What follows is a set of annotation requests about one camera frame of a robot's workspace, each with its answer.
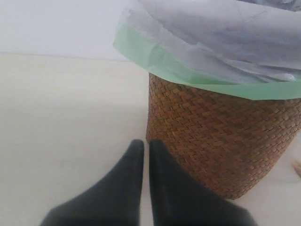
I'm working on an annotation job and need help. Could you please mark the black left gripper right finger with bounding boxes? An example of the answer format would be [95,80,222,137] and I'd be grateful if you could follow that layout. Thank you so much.
[149,140,257,226]

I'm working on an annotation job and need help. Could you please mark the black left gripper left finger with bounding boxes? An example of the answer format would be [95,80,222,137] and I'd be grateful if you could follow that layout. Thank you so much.
[41,139,144,226]

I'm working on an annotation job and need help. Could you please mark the brown woven wicker basket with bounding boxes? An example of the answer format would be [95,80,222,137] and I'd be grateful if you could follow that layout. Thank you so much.
[146,74,301,200]

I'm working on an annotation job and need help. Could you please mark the white plastic trash bag liner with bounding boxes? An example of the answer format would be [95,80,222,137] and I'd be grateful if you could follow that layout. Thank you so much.
[113,0,301,100]

